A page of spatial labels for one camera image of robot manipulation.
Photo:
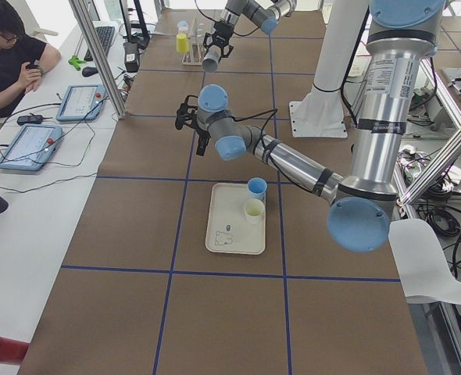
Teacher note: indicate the green plastic tool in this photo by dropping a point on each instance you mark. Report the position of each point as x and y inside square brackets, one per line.
[76, 62]

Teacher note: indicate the aluminium frame post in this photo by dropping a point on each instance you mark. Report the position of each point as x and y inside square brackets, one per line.
[88, 30]

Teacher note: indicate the red cylinder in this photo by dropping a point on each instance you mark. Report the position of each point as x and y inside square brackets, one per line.
[12, 352]

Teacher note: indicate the blue teach pendant far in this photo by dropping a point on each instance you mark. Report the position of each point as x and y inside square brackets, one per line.
[81, 102]

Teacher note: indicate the yellow plastic cup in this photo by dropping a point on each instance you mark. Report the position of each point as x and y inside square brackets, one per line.
[182, 43]

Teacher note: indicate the black computer mouse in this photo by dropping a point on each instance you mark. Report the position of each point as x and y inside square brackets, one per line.
[89, 71]

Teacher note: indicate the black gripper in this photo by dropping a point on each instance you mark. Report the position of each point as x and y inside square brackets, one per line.
[219, 30]
[203, 137]

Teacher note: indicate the pale green plastic cup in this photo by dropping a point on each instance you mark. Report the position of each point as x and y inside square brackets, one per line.
[254, 210]

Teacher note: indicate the white wire cup rack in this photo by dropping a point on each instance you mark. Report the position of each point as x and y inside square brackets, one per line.
[195, 36]

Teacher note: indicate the grey plastic cup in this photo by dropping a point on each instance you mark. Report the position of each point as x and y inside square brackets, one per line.
[211, 59]

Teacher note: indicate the seated person black shirt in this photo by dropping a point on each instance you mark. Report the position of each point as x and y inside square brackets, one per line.
[24, 60]

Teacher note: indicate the blue teach pendant near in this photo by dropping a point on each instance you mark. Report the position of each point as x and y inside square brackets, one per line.
[31, 148]

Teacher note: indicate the white plastic tray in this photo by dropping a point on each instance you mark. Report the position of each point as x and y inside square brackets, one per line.
[227, 229]

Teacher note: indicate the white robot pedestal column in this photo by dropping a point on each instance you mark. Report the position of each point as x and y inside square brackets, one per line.
[320, 114]

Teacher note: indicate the white paper sheet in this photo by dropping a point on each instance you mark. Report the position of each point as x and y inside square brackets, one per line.
[422, 267]

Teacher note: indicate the blue teach pendant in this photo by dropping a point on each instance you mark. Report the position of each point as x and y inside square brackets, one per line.
[31, 148]
[81, 102]

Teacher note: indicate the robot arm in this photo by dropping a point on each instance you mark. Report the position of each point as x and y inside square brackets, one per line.
[217, 44]
[401, 34]

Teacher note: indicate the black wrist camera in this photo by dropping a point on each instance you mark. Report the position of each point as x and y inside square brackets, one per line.
[186, 115]

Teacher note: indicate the black handheld remote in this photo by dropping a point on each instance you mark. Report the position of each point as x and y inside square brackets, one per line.
[29, 119]

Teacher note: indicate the black keyboard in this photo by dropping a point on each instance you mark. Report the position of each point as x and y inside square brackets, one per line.
[105, 35]

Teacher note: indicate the blue plastic cup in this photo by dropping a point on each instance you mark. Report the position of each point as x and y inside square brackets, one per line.
[182, 27]
[257, 188]

